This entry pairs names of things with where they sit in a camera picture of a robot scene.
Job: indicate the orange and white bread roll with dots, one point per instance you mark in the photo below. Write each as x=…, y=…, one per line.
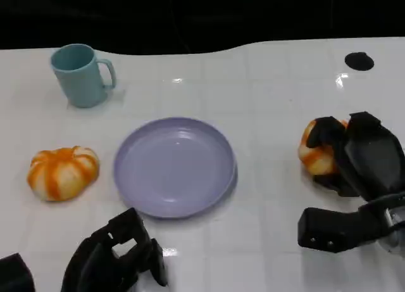
x=61, y=173
x=318, y=160

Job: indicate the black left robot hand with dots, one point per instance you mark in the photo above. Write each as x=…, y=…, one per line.
x=91, y=266

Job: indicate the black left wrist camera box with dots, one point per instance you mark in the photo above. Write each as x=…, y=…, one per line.
x=14, y=274

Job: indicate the pale green mug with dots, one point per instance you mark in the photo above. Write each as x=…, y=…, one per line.
x=80, y=79

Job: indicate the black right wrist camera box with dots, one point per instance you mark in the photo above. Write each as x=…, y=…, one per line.
x=335, y=230

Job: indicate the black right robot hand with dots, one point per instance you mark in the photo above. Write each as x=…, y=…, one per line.
x=373, y=156

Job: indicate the black round table grommet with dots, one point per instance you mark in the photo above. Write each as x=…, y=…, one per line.
x=358, y=61

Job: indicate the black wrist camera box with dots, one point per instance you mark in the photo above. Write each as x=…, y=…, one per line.
x=335, y=230
x=14, y=274

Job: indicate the lilac plate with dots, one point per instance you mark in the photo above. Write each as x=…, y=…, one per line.
x=174, y=168

